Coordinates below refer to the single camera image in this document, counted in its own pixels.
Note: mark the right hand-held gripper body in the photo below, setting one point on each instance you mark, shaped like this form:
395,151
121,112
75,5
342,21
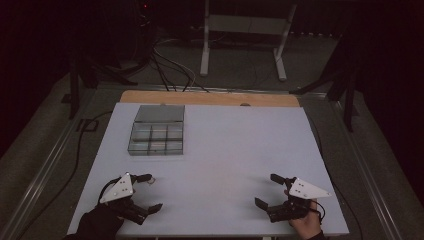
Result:
296,200

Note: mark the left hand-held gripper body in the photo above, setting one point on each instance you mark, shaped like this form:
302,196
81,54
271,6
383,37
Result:
121,190

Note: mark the metal floor rail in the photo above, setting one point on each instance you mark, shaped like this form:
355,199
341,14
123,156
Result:
361,166
40,173

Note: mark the person's left hand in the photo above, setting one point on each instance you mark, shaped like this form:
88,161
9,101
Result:
100,221

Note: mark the person's right hand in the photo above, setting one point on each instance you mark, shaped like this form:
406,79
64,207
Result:
308,223

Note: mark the white table mat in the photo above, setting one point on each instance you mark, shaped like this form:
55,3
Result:
226,160

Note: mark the white metal stand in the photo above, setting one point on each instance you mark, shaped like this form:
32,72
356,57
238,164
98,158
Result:
245,25

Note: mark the clear compartment box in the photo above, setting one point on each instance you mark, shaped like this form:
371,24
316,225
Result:
158,133

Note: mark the dark equipment with red light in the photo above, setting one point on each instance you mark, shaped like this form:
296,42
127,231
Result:
144,13

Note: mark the black tripod stand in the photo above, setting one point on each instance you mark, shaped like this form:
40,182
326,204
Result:
78,83
343,80

